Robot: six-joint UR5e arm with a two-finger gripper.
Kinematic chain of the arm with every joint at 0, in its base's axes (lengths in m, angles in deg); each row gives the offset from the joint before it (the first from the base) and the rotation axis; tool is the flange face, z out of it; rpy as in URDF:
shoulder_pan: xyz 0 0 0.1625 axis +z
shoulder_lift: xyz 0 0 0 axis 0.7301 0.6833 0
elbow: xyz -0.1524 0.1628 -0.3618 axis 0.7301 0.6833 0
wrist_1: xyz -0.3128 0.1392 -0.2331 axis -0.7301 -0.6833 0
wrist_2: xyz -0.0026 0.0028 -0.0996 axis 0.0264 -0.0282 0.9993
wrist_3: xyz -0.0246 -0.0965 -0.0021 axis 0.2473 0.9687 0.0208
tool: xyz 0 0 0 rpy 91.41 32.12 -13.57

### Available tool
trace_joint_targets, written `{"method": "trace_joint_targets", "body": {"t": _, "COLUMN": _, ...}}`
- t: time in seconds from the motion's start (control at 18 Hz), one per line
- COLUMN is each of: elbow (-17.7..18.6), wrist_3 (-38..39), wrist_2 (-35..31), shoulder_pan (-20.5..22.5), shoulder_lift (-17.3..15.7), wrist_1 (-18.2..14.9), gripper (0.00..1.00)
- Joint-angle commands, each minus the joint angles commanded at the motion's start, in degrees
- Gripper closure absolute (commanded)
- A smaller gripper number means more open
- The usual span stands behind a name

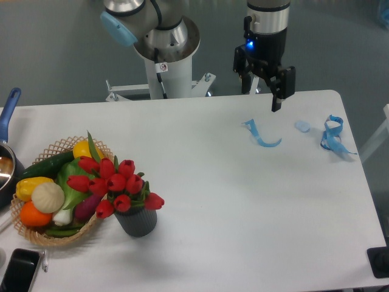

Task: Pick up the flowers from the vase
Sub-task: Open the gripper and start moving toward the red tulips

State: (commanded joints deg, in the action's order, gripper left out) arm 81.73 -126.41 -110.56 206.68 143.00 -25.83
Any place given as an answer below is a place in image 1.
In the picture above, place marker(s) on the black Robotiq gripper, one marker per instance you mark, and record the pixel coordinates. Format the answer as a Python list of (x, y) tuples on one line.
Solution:
[(261, 54)]

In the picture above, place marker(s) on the red tulip bouquet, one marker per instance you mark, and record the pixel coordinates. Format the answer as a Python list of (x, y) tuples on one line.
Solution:
[(117, 183)]

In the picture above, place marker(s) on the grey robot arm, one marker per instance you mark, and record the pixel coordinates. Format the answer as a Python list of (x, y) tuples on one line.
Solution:
[(139, 17)]

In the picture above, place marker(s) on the dark grey ribbed vase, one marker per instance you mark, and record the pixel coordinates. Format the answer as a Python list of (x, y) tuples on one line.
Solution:
[(137, 222)]

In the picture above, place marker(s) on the curved blue tape strip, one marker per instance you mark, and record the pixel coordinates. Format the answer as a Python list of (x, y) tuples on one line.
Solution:
[(251, 126)]

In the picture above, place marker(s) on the small pale blue cap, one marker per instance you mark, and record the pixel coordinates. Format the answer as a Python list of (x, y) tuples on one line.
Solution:
[(302, 126)]

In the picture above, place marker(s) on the tangled blue tape strip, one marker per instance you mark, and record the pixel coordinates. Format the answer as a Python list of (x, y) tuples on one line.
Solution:
[(331, 140)]

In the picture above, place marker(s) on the yellow lemon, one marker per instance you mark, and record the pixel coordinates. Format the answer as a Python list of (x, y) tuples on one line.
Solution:
[(81, 149)]

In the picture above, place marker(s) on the black device at table corner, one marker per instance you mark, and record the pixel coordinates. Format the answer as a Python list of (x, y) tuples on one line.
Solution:
[(378, 258)]

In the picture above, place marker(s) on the woven wicker basket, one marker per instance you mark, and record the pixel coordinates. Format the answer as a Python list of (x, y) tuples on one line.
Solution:
[(43, 238)]

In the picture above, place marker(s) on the purple sweet potato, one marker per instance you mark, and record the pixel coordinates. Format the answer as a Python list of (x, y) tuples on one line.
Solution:
[(86, 209)]

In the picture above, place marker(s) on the green bok choy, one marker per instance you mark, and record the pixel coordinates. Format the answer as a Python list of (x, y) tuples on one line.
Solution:
[(72, 197)]

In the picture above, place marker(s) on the green cucumber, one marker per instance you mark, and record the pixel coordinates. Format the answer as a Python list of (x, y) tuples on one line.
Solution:
[(48, 167)]

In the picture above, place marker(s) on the white steamed bun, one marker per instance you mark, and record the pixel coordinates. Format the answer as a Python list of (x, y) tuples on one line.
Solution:
[(48, 197)]

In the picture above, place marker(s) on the green pea pods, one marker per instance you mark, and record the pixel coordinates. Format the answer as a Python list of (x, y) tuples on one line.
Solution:
[(62, 232)]

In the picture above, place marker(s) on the yellow bell pepper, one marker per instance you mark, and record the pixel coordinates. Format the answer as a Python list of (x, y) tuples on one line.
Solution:
[(25, 187)]

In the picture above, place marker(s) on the orange fruit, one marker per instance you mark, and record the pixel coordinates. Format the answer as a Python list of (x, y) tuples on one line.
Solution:
[(32, 217)]

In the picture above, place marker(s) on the clear pen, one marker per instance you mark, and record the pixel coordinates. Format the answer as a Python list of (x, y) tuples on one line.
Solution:
[(45, 261)]

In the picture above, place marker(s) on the black smartphone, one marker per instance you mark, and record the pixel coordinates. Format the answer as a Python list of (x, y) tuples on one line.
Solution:
[(21, 270)]

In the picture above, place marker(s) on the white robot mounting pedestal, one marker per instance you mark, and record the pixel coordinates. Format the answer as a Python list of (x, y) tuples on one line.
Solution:
[(167, 56)]

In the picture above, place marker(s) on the white chair frame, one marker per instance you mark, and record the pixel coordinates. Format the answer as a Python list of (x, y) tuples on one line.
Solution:
[(376, 139)]

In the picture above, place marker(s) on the blue handled saucepan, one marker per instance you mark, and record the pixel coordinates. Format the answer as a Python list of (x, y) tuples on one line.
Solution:
[(11, 167)]

